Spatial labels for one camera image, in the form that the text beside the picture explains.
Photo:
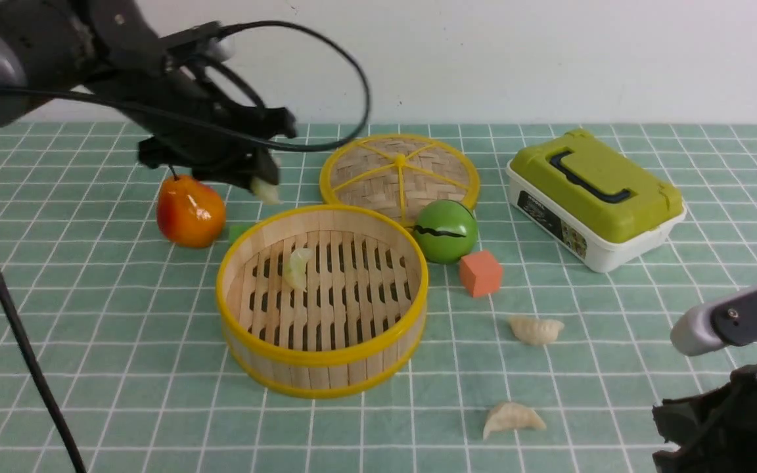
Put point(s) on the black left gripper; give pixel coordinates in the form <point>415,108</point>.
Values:
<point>201,125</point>

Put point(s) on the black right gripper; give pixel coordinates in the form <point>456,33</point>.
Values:
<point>715,431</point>

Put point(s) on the pale green dumpling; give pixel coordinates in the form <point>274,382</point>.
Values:
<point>295,268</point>
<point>265,192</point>

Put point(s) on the cream white dumpling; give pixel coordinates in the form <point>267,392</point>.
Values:
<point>535,332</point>
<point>509,416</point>

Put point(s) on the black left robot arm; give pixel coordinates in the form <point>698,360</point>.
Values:
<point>54,46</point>

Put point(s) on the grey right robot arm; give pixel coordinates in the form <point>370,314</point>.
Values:
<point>712,326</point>

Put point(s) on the bamboo steamer lid yellow rim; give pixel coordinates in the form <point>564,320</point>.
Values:
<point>397,175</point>

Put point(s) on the bamboo steamer tray yellow rim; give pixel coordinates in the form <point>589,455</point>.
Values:
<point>357,325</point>

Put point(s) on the green cube block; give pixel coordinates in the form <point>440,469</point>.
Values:
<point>236,231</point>

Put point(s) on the green checkered tablecloth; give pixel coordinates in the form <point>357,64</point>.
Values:
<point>128,334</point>

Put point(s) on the green toy ball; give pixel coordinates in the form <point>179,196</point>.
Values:
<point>445,231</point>

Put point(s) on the orange cube block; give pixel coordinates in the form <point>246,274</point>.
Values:
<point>480,273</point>

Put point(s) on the green lid lunch box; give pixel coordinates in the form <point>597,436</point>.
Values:
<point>601,206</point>

